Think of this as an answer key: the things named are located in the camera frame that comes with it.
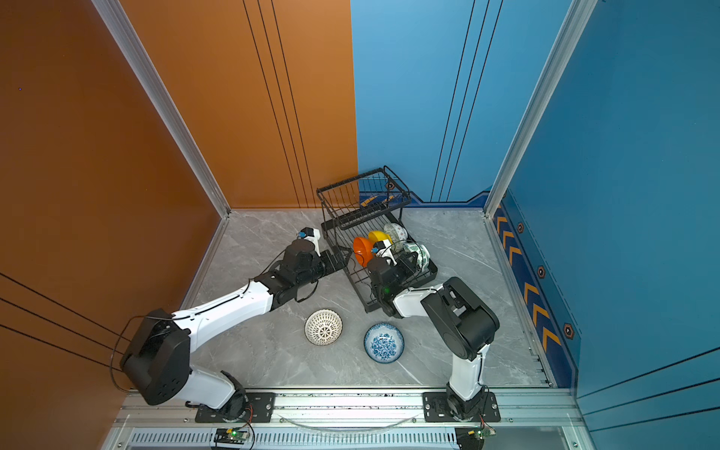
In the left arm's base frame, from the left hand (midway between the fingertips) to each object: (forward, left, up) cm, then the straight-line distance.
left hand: (345, 251), depth 84 cm
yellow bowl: (+13, -10, -8) cm, 19 cm away
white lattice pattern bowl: (-16, +7, -18) cm, 25 cm away
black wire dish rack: (+38, -1, -17) cm, 42 cm away
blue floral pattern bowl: (-21, -12, -18) cm, 30 cm away
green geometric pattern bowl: (+13, -17, -8) cm, 23 cm away
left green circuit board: (-44, +27, -20) cm, 55 cm away
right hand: (+3, -24, -6) cm, 25 cm away
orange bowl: (+7, -5, -8) cm, 12 cm away
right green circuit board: (-43, -36, -18) cm, 59 cm away
